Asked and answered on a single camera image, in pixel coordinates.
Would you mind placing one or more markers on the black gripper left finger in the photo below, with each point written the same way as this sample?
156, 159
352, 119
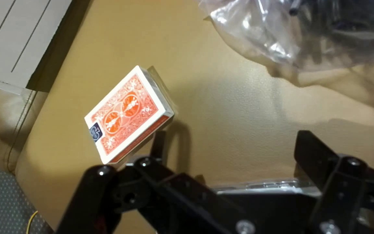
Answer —
152, 203

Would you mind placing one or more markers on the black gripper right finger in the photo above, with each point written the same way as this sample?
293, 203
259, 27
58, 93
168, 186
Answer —
356, 196

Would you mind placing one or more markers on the red playing card box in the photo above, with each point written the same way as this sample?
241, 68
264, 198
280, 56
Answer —
122, 112

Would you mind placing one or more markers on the clear plastic packet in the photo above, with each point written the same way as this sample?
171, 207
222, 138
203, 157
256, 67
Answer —
282, 34

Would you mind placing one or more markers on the tan leather sofa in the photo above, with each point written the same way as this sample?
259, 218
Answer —
221, 131

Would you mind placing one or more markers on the grey dotted mat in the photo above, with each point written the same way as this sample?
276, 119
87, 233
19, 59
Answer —
0, 203

